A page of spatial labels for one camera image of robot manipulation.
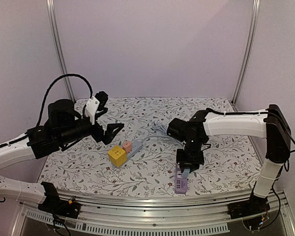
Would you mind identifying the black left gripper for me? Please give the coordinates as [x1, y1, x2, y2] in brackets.
[59, 115, 124, 146]

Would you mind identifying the light blue plug adapter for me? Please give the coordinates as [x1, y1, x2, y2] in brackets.
[181, 168, 190, 178]

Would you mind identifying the pink plug adapter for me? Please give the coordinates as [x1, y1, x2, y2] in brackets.
[122, 141, 132, 154]

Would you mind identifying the purple power strip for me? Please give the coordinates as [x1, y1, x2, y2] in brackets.
[174, 165, 188, 194]

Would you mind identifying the yellow cube socket adapter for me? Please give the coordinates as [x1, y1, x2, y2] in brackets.
[108, 146, 127, 167]

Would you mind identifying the blue power strip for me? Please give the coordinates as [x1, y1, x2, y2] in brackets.
[127, 140, 143, 160]

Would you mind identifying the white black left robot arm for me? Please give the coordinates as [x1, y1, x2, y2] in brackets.
[0, 74, 124, 213]

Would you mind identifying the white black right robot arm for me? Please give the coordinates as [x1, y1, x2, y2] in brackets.
[167, 104, 295, 214]

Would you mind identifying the floral patterned table mat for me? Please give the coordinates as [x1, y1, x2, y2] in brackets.
[38, 97, 261, 198]

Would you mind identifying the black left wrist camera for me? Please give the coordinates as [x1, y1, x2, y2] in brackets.
[47, 90, 109, 128]

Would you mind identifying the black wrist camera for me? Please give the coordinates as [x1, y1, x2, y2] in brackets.
[167, 118, 189, 142]
[47, 90, 109, 128]

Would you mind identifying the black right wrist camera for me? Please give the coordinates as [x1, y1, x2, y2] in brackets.
[167, 118, 189, 142]

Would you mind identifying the aluminium front rail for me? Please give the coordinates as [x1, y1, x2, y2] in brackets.
[18, 190, 290, 234]

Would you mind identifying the left aluminium frame post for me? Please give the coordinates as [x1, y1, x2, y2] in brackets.
[46, 0, 76, 101]

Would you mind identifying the aluminium frame post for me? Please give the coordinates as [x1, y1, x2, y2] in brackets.
[46, 0, 76, 101]
[231, 0, 261, 106]

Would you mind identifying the right aluminium frame post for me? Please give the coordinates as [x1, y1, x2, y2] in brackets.
[231, 0, 261, 106]

